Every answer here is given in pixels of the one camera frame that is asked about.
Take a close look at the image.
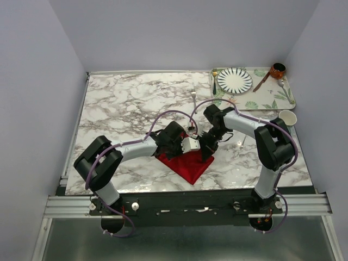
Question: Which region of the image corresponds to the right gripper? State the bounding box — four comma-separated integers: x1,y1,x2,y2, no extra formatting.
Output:
197,127,228,161

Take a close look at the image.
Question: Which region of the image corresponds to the red cloth napkin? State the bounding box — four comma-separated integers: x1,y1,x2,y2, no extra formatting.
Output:
151,130,214,185

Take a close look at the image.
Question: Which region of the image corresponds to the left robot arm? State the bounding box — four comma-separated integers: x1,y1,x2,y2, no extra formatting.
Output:
73,121,186,215

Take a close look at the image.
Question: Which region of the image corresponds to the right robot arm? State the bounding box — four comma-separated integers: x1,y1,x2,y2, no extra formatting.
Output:
198,104,298,213

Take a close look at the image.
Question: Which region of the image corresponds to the silver fork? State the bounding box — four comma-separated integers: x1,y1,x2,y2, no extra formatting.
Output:
191,89,197,114

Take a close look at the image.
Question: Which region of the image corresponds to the striped white plate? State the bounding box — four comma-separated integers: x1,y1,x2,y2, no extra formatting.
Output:
216,67,253,95

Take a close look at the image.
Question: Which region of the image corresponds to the floral serving tray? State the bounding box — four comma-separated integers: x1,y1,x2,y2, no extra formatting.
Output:
209,67,296,110

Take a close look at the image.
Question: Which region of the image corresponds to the grey white mug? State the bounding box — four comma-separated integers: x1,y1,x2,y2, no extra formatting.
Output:
278,110,297,135

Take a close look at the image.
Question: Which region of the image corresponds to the silver spoon on tray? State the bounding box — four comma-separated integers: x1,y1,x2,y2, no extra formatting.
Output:
277,79,290,100

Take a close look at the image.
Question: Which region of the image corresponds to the orange black cup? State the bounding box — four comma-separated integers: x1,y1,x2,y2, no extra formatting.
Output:
269,63,286,79

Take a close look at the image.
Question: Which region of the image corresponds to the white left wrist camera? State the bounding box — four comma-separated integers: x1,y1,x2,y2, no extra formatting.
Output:
181,136,201,153

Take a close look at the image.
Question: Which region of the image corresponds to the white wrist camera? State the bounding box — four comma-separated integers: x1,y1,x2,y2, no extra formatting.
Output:
186,122,198,139
181,136,201,153

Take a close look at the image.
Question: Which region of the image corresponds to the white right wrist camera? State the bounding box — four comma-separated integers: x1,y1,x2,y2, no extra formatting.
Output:
186,122,198,139

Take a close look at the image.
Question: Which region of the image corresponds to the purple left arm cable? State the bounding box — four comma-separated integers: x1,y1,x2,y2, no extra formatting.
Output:
84,109,194,239

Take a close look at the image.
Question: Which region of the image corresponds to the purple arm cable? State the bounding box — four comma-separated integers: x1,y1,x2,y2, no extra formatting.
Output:
84,109,194,239
189,98,299,234

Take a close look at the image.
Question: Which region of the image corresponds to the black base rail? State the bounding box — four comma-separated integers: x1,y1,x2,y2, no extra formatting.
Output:
89,189,283,227

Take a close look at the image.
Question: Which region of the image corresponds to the gold fork green handle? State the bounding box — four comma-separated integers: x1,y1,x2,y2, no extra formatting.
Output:
212,68,218,96

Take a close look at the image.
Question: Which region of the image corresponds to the brown handled knife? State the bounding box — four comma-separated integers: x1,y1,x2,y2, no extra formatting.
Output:
253,72,270,92

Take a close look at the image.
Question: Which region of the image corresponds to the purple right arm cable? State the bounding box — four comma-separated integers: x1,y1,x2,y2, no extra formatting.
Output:
189,98,299,234

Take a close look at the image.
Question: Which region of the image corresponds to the aluminium frame rail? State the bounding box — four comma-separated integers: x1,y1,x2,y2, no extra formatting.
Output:
43,194,332,219

